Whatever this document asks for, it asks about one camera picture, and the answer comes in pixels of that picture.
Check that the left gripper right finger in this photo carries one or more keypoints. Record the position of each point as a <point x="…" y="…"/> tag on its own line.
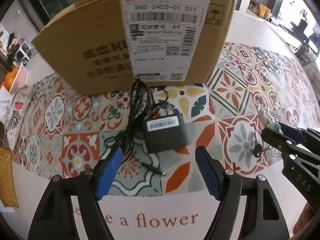
<point x="263" y="218"/>

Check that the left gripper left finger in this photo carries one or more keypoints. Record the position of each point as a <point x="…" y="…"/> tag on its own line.
<point x="54" y="219"/>

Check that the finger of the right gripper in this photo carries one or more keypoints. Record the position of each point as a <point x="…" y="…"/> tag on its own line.
<point x="287" y="145"/>
<point x="307" y="137"/>

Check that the yellow woven mat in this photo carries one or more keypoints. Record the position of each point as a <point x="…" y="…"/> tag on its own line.
<point x="7" y="189"/>

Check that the patterned tile table runner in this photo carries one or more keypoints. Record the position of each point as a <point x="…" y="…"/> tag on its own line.
<point x="59" y="131"/>

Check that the black power adapter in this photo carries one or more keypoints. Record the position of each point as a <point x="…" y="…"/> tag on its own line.
<point x="164" y="133"/>

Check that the white basket of oranges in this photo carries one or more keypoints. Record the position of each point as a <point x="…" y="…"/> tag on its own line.
<point x="15" y="79"/>

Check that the white shoe rack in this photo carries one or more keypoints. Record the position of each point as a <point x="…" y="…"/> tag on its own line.
<point x="22" y="51"/>

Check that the cardboard box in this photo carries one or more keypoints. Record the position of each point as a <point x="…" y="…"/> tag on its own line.
<point x="100" y="46"/>

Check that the white figurine keychain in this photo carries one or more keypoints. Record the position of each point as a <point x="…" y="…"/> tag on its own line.
<point x="266" y="127"/>

